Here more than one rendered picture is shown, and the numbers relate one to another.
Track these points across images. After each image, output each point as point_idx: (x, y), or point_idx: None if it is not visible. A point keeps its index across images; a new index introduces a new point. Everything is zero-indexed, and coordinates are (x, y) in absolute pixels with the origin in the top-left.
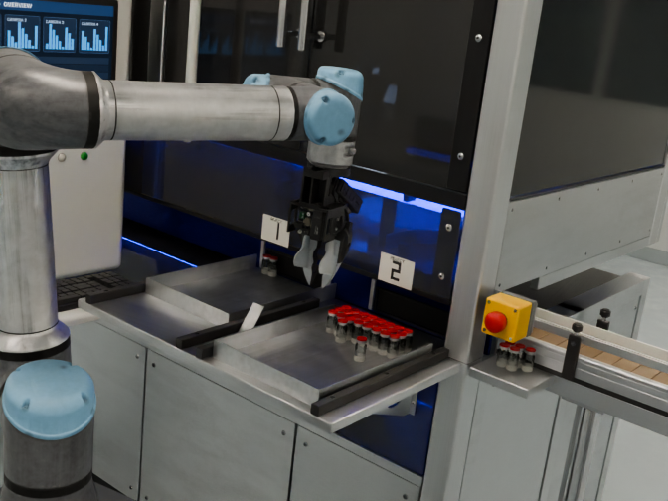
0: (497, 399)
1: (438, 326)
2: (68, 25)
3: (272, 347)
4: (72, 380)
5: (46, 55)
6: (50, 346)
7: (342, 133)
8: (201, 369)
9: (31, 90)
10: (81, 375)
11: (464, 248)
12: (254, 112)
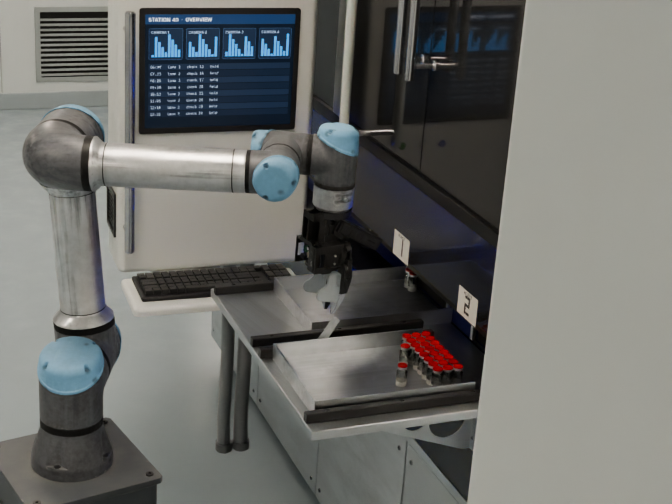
0: None
1: None
2: (247, 34)
3: (333, 359)
4: (85, 354)
5: (225, 62)
6: (88, 327)
7: (282, 193)
8: (260, 367)
9: (46, 151)
10: (93, 352)
11: None
12: (210, 172)
